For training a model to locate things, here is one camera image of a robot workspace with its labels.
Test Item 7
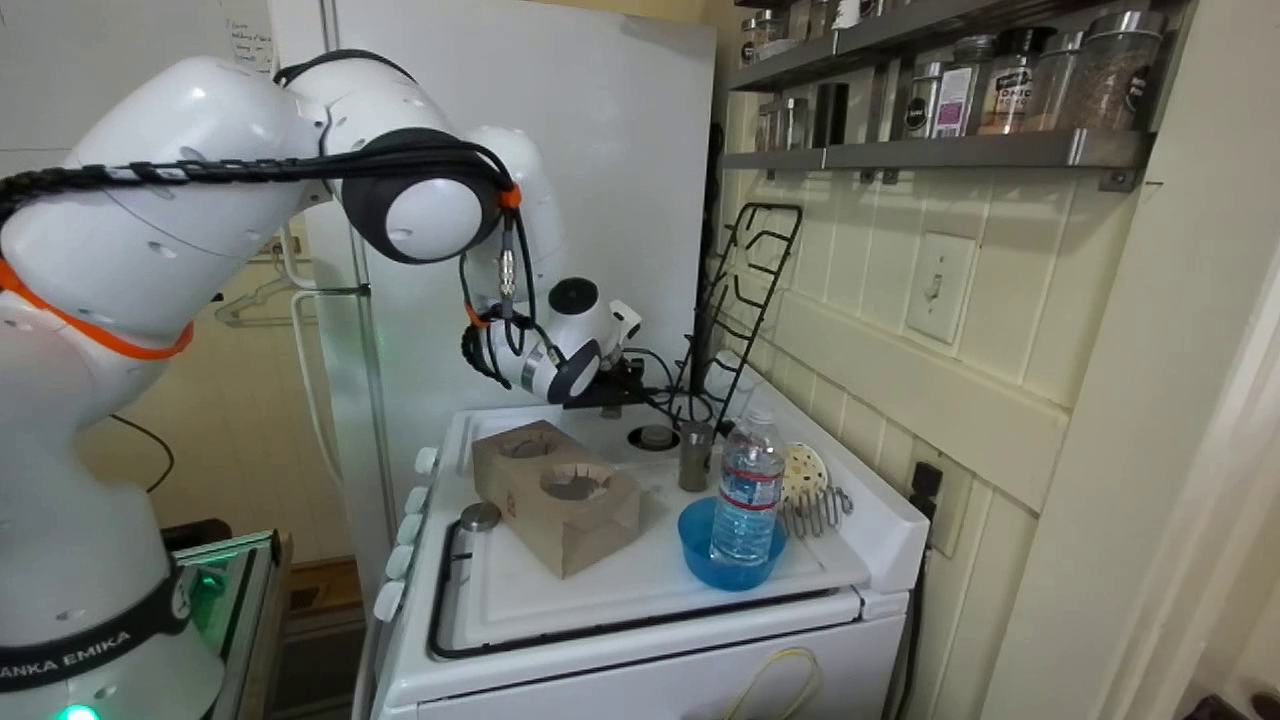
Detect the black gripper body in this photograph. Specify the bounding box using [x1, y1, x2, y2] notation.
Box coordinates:
[592, 347, 675, 413]

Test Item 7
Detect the glass spice bottle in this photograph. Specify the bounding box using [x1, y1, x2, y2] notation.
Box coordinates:
[675, 413, 721, 495]

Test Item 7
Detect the clear plastic water bottle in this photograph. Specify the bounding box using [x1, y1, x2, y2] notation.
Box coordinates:
[709, 420, 789, 574]

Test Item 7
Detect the black upright stove grate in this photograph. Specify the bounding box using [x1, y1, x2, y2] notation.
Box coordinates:
[685, 195, 809, 432]

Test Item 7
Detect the small glass spice jar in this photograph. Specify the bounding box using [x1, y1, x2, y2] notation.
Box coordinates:
[766, 94, 818, 154]
[894, 57, 940, 143]
[736, 6, 792, 66]

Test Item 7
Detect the white labelled spice jar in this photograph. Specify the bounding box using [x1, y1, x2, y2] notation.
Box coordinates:
[932, 57, 984, 143]

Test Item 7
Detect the dark labelled spice jar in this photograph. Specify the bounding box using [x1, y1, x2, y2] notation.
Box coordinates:
[978, 23, 1055, 141]

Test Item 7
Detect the large glass spice jar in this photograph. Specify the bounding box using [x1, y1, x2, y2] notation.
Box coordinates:
[1072, 7, 1170, 135]

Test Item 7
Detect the round gas burner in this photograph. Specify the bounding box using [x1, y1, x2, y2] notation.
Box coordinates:
[623, 420, 685, 458]

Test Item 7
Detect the yellow round scrubber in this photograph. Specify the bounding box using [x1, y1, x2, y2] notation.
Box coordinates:
[781, 442, 832, 505]

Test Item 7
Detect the blue plastic bowl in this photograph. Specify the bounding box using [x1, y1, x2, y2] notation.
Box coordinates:
[672, 493, 792, 595]

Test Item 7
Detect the white refrigerator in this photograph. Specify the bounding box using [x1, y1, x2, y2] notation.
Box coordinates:
[266, 0, 721, 563]

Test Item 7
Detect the white gas stove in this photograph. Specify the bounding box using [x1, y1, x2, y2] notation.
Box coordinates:
[353, 385, 932, 720]

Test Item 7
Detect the black power plug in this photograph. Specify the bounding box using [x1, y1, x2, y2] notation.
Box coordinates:
[908, 458, 950, 522]

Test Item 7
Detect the black flat stove grate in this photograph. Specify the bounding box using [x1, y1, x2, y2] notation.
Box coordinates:
[423, 511, 864, 663]

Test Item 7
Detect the metal robot mounting cart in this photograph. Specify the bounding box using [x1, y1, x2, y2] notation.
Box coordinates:
[155, 526, 291, 720]

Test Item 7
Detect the metal wire whisk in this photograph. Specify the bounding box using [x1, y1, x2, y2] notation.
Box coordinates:
[781, 486, 856, 541]

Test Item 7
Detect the cream wall switch plate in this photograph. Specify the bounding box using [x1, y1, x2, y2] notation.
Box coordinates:
[905, 234, 981, 347]

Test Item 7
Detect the black stove power cable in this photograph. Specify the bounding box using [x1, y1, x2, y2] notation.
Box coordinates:
[889, 509, 932, 720]

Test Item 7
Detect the grey wall spice shelf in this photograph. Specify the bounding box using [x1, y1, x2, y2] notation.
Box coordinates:
[717, 0, 1197, 194]

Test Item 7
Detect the white wire hanger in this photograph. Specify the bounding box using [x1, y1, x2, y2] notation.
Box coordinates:
[207, 234, 375, 331]

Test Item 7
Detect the thin black wall cable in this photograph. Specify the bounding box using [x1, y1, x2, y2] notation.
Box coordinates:
[109, 409, 181, 500]

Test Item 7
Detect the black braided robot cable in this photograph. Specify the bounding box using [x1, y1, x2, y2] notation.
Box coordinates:
[0, 133, 545, 403]

